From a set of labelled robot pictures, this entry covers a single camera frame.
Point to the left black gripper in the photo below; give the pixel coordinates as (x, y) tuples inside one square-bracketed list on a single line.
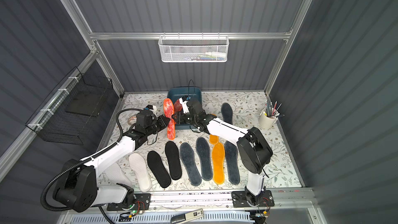
[(163, 122)]

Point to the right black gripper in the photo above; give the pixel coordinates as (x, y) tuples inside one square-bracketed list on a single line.
[(182, 117)]

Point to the red patterned insole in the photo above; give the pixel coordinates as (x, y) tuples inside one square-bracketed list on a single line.
[(168, 108), (177, 105)]

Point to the black insole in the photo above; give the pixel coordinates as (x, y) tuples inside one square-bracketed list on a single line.
[(158, 169), (172, 154)]

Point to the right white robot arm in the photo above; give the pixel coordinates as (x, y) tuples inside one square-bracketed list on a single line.
[(254, 150)]

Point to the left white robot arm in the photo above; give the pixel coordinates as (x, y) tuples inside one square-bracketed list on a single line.
[(75, 187)]

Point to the teal plastic storage box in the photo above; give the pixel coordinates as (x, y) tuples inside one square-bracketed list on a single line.
[(178, 92)]

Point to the patterned tape roll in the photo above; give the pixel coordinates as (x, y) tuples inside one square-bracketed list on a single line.
[(132, 120)]

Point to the dark grey fleece insole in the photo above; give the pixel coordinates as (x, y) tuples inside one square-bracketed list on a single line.
[(231, 154), (227, 113), (203, 151), (188, 160)]

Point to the yellow fleece insole upper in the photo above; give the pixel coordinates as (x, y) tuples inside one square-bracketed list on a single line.
[(213, 139)]

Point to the yellow fleece insole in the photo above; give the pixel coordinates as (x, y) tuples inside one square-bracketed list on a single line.
[(218, 156), (213, 139)]

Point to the white insole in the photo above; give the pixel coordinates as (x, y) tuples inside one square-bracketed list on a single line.
[(116, 175), (138, 165)]

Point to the yellow fleece insole lower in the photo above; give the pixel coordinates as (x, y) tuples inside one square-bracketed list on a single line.
[(218, 156)]

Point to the white tube in basket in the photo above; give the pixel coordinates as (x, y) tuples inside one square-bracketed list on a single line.
[(217, 55)]

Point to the white pen cup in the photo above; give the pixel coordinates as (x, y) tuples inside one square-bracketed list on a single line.
[(269, 115)]

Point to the grey handheld device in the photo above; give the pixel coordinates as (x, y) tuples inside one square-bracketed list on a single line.
[(187, 217)]

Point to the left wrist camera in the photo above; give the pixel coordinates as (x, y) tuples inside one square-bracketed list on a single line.
[(151, 108)]

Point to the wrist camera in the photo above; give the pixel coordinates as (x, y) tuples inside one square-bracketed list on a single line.
[(183, 101), (151, 108)]

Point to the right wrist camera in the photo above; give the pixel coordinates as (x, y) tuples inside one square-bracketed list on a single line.
[(183, 101)]

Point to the white wire mesh basket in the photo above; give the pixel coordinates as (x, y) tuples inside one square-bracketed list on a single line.
[(192, 48)]

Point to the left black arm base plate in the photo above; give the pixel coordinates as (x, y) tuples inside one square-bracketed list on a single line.
[(136, 202)]

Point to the black wire mesh basket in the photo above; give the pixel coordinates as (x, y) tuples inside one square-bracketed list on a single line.
[(70, 115)]

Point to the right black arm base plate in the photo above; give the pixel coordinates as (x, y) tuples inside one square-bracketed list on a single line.
[(244, 198)]

